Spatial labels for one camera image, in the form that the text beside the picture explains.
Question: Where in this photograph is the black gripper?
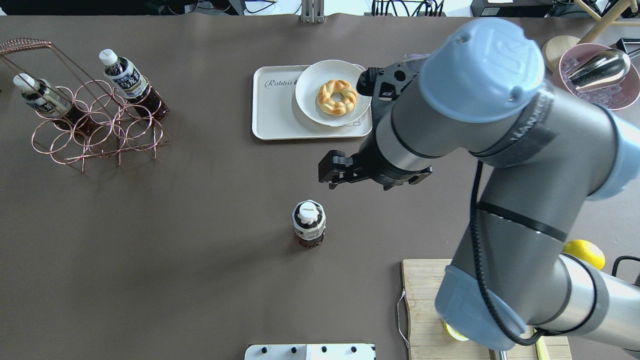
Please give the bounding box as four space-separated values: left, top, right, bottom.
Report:
318 148 434 191

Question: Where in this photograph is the tea bottle white cap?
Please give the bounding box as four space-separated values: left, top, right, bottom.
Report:
291 199 327 249

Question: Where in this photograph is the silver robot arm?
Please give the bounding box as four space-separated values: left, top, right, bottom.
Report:
318 17 639 358

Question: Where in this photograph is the white serving tray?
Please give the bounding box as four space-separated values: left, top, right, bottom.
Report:
251 64 372 141

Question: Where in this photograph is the white round plate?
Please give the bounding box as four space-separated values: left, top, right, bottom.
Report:
295 59 371 127

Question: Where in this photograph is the grey folded cloth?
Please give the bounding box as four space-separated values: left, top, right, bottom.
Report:
403 54 430 62

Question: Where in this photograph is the wooden cutting board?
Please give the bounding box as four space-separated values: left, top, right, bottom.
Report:
397 258 573 360

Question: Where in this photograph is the half lemon slice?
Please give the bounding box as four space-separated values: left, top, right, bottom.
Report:
442 322 469 342

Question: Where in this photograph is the round wooden coaster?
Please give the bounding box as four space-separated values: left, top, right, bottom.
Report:
541 35 580 73

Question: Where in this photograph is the whole yellow lemon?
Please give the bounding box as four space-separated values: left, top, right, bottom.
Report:
562 239 606 271

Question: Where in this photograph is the yellow plastic knife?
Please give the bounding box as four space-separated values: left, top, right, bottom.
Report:
535 337 551 360

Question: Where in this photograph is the pink ice bowl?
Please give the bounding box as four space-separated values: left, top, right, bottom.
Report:
551 43 640 111

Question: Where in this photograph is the steel ice scoop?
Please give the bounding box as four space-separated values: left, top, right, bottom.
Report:
567 48 631 92

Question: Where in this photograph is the braided ring pastry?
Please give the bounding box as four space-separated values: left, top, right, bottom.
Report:
317 79 359 116

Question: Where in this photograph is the copper wire bottle rack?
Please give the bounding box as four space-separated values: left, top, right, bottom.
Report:
1 38 172 173

